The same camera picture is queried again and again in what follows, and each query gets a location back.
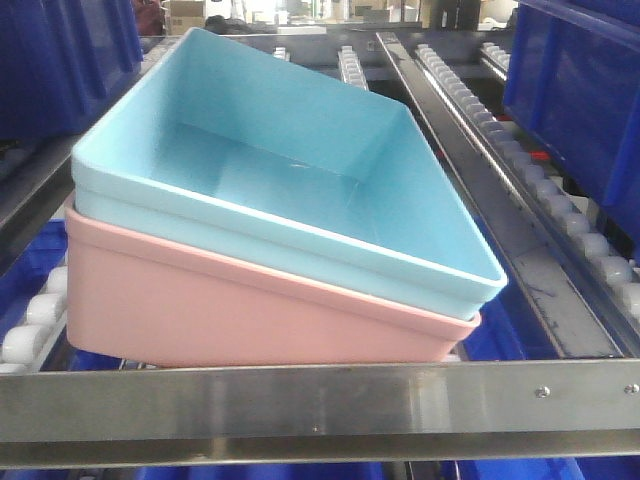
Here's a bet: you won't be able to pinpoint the light blue plastic box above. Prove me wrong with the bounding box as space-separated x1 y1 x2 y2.
71 28 508 320

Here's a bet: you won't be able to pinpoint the pink plastic box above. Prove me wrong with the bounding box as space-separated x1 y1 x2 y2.
65 205 481 367

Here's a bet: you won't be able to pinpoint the cardboard boxes in background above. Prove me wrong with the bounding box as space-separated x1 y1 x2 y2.
163 1 205 36

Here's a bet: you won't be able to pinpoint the stainless steel shelf rack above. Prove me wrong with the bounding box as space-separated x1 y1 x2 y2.
1 31 639 469

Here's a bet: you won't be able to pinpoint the white roller track middle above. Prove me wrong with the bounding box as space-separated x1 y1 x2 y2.
338 45 369 91

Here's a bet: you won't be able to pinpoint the white roller track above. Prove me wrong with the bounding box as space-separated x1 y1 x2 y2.
414 43 640 301
338 45 369 91
1 266 68 375

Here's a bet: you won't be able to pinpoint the white roller track right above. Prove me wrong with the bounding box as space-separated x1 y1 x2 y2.
414 43 640 301

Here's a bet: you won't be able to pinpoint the large blue crate right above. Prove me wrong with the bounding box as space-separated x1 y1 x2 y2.
503 1 639 243

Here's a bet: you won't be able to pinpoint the large blue crate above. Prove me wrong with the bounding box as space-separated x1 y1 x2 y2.
1 1 142 140
503 1 639 243

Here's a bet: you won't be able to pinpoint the large blue crate left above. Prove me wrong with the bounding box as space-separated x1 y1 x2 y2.
1 1 142 140

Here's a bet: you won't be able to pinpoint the white roller track left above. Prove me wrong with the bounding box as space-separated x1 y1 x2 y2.
1 266 68 375

